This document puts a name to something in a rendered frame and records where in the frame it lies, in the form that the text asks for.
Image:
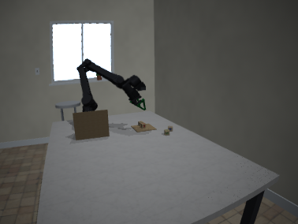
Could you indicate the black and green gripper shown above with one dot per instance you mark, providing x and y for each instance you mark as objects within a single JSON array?
[{"x": 135, "y": 100}]

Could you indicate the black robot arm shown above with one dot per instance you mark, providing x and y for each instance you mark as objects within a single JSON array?
[{"x": 126, "y": 85}]

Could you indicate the tan mat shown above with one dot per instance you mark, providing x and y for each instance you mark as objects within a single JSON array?
[{"x": 139, "y": 129}]

